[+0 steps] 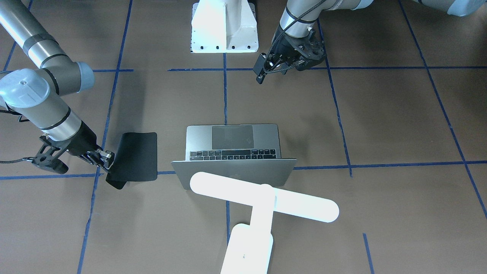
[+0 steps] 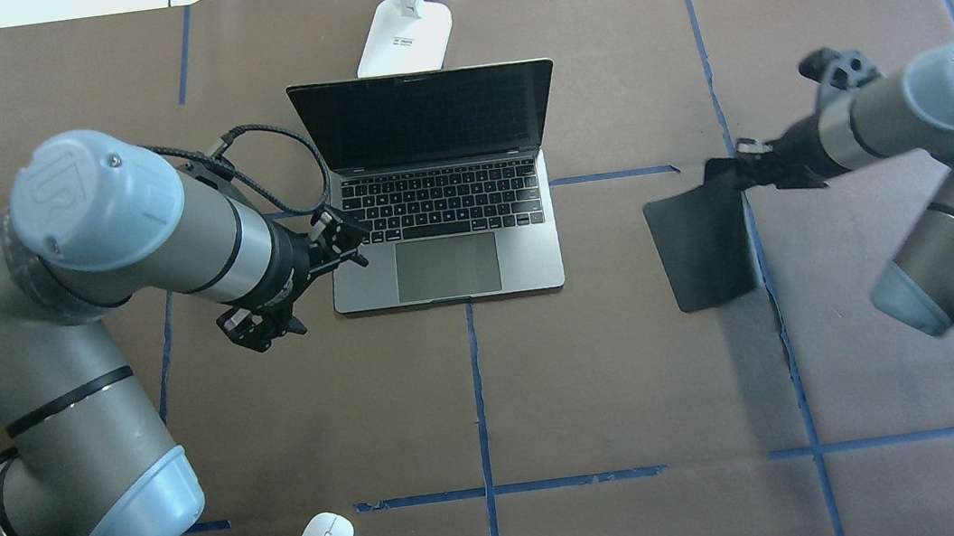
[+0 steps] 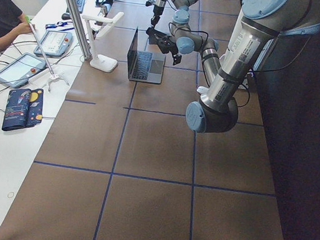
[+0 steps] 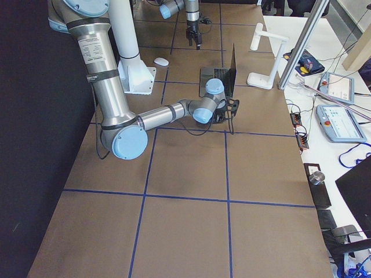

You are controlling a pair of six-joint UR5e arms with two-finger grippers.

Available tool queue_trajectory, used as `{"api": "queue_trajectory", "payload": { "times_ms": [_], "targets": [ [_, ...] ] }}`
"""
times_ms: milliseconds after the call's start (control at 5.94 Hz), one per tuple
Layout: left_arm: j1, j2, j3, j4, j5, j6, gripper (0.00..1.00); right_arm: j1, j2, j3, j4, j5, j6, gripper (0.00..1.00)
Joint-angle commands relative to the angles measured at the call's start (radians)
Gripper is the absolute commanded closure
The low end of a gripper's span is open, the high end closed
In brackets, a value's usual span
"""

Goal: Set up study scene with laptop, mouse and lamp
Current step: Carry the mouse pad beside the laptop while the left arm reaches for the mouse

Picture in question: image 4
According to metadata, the aluminium frame post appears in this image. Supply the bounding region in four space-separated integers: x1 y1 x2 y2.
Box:
278 0 329 90

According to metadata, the teach pendant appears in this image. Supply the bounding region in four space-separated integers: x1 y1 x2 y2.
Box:
318 72 354 104
315 105 367 143

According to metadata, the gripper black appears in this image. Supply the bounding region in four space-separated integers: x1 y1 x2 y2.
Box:
213 100 230 124
186 20 202 50

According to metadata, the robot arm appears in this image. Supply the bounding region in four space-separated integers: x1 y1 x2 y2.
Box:
159 0 202 50
48 1 230 160

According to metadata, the black monitor corner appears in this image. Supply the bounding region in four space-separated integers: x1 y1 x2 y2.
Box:
335 158 370 237

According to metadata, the metal rod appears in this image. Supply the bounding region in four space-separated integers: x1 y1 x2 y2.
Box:
299 82 368 118

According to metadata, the white computer mouse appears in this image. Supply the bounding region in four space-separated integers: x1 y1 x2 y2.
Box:
154 57 169 67

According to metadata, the near teach pendant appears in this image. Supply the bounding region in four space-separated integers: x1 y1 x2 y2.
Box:
315 105 367 143

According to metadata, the grey laptop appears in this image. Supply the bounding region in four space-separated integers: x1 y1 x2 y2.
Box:
199 45 237 98

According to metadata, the white desk lamp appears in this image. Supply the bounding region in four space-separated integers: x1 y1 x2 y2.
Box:
246 23 290 90

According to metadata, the navy planet pencil case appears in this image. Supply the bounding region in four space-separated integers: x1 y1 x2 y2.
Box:
295 49 325 76

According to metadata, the white pedestal column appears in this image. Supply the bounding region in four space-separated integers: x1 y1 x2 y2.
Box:
108 0 157 95

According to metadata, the far teach pendant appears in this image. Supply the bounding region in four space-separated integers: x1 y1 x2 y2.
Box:
318 72 354 104

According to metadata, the metal cylinder weight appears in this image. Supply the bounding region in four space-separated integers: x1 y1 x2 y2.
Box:
308 171 325 186

